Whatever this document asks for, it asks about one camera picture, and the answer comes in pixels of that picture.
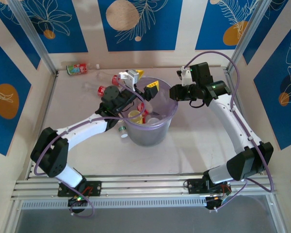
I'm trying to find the clear bottle green label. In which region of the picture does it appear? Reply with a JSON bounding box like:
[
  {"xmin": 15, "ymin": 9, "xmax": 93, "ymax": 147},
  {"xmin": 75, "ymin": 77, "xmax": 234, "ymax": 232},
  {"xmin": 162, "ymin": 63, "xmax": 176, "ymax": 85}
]
[{"xmin": 118, "ymin": 125, "xmax": 128, "ymax": 139}]

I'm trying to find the clear bottle red white label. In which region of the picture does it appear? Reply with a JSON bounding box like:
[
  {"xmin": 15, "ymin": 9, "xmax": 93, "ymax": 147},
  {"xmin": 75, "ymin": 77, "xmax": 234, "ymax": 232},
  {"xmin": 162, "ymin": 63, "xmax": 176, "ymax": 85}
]
[{"xmin": 96, "ymin": 71, "xmax": 123, "ymax": 87}]

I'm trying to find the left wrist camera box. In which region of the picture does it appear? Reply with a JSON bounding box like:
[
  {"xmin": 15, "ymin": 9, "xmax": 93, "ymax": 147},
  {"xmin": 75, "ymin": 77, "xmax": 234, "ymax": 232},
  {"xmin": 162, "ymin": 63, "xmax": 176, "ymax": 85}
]
[{"xmin": 118, "ymin": 69, "xmax": 139, "ymax": 92}]

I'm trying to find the grey acrylic panel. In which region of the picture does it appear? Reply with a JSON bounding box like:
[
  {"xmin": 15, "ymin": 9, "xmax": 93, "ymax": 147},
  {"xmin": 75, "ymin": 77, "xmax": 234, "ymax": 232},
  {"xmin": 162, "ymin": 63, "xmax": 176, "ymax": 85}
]
[{"xmin": 13, "ymin": 208, "xmax": 279, "ymax": 233}]

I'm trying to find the aluminium frame post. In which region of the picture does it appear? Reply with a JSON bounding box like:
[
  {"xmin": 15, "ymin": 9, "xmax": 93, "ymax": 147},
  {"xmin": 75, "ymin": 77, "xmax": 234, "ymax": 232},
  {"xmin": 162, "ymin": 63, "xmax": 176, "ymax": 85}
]
[
  {"xmin": 226, "ymin": 0, "xmax": 270, "ymax": 72},
  {"xmin": 7, "ymin": 0, "xmax": 58, "ymax": 75}
]

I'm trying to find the bottle with green red label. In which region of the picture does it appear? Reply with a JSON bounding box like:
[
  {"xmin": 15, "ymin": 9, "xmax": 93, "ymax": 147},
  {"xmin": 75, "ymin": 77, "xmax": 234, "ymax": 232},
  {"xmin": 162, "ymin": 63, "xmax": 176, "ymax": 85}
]
[{"xmin": 66, "ymin": 62, "xmax": 100, "ymax": 76}]

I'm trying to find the grey slotted cable duct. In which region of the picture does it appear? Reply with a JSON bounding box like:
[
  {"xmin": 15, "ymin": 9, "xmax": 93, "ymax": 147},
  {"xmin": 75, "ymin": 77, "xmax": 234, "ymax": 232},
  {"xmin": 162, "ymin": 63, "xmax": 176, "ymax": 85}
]
[{"xmin": 21, "ymin": 197, "xmax": 209, "ymax": 211}]

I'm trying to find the translucent purple plastic bin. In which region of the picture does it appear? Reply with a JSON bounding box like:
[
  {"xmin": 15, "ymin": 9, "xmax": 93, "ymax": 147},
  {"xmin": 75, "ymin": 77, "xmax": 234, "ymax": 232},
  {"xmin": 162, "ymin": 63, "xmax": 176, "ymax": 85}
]
[{"xmin": 118, "ymin": 76, "xmax": 180, "ymax": 147}]

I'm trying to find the aluminium side rail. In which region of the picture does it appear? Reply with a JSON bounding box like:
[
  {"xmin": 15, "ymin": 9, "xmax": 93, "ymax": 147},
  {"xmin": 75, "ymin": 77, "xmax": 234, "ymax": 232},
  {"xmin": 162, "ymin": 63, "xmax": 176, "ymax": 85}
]
[
  {"xmin": 26, "ymin": 72, "xmax": 59, "ymax": 180},
  {"xmin": 224, "ymin": 70, "xmax": 262, "ymax": 175}
]

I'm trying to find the crushed clear bottle red label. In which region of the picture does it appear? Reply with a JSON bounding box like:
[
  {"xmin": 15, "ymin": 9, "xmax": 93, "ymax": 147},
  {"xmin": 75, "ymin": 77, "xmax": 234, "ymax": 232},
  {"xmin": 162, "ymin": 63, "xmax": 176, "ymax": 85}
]
[{"xmin": 145, "ymin": 116, "xmax": 161, "ymax": 125}]

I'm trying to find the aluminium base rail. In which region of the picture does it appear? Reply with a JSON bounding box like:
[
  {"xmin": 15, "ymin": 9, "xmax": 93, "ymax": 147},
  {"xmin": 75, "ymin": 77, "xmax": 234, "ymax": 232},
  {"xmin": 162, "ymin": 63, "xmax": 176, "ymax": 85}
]
[{"xmin": 11, "ymin": 172, "xmax": 281, "ymax": 202}]

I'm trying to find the clear bottle red label red cap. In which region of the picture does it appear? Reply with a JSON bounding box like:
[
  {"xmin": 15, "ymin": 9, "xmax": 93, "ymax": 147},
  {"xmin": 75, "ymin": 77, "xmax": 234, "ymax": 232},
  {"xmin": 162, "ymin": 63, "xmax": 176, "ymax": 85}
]
[{"xmin": 137, "ymin": 102, "xmax": 150, "ymax": 116}]

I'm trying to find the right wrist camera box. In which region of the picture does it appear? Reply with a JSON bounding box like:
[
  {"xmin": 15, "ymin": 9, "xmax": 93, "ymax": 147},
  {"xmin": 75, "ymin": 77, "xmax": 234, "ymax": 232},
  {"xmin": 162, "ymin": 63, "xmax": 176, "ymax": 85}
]
[{"xmin": 176, "ymin": 67, "xmax": 193, "ymax": 87}]

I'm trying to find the clear plastic bottle red label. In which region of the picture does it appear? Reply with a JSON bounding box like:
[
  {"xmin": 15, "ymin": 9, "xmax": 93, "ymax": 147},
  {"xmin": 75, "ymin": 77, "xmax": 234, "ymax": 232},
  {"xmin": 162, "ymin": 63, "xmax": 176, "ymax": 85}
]
[{"xmin": 83, "ymin": 81, "xmax": 107, "ymax": 98}]

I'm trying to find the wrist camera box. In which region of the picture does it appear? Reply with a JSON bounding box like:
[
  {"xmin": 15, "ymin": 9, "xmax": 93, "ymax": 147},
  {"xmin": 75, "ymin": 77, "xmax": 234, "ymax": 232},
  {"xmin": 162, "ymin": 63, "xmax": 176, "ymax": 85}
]
[
  {"xmin": 176, "ymin": 67, "xmax": 193, "ymax": 87},
  {"xmin": 118, "ymin": 69, "xmax": 139, "ymax": 92}
]

